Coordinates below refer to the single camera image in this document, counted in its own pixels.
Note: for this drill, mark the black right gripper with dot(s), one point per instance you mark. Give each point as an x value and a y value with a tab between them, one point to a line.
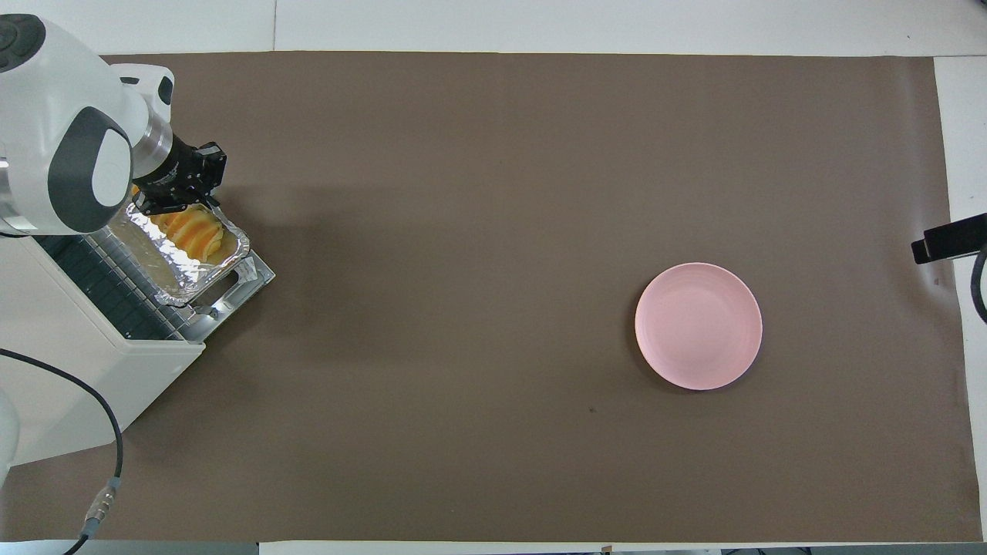
964	237

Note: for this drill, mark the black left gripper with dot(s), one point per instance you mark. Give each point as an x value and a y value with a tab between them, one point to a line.
185	166

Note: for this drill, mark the sliced yellow bread loaf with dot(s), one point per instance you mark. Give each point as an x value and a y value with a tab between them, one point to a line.
193	231

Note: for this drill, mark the aluminium foil tray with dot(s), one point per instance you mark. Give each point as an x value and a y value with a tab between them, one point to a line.
181	281

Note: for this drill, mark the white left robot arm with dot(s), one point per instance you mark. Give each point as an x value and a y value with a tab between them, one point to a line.
46	100

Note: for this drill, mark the metal oven rack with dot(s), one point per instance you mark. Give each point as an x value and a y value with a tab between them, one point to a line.
100	289

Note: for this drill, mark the white toaster oven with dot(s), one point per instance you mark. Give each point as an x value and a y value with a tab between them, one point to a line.
77	385

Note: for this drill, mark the pink round plate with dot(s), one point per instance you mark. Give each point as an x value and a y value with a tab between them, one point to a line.
698	327

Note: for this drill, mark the brown table mat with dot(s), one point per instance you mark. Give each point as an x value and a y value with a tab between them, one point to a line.
463	270

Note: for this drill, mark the glass oven door metal frame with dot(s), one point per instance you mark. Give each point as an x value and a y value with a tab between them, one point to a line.
258	274

